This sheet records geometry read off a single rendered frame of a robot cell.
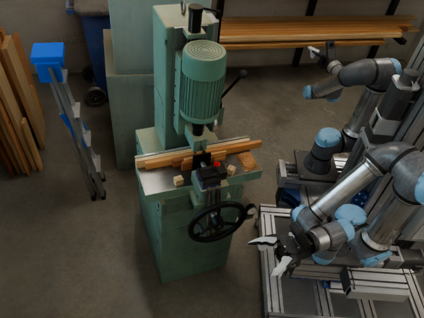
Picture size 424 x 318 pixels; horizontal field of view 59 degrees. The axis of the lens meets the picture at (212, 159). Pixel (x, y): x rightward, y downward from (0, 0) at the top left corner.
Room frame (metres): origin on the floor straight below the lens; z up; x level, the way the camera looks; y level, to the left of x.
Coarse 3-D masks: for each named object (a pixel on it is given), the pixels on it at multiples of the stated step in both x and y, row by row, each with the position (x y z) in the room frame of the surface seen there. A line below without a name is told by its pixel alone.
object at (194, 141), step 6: (186, 126) 1.38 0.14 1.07; (186, 132) 1.37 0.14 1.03; (192, 138) 1.30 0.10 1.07; (198, 138) 1.30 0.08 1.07; (204, 138) 1.31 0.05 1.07; (192, 144) 1.29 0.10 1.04; (198, 144) 1.29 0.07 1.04; (204, 144) 1.30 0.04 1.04; (192, 150) 1.28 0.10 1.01; (198, 150) 1.29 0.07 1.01
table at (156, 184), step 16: (224, 160) 1.35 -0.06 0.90; (256, 160) 1.38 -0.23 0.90; (144, 176) 1.18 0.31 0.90; (160, 176) 1.19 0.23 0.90; (240, 176) 1.27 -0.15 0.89; (256, 176) 1.31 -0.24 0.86; (144, 192) 1.08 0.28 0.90; (160, 192) 1.09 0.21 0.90; (176, 192) 1.12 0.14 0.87; (192, 192) 1.14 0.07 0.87
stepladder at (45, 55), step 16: (32, 48) 1.74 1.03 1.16; (48, 48) 1.76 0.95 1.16; (64, 48) 1.83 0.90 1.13; (48, 64) 1.66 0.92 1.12; (64, 64) 1.84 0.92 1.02; (48, 80) 1.66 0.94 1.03; (64, 80) 1.73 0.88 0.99; (64, 96) 1.69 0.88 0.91; (64, 112) 1.68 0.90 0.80; (80, 144) 1.67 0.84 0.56; (80, 160) 1.67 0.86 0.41; (96, 160) 1.82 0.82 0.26; (96, 176) 1.69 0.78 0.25; (96, 192) 1.72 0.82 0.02
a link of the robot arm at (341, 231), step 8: (328, 224) 0.77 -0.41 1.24; (336, 224) 0.77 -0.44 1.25; (344, 224) 0.77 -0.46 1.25; (328, 232) 0.73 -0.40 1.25; (336, 232) 0.74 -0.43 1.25; (344, 232) 0.74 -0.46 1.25; (352, 232) 0.75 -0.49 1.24; (336, 240) 0.72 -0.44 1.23; (344, 240) 0.73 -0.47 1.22; (336, 248) 0.72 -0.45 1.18
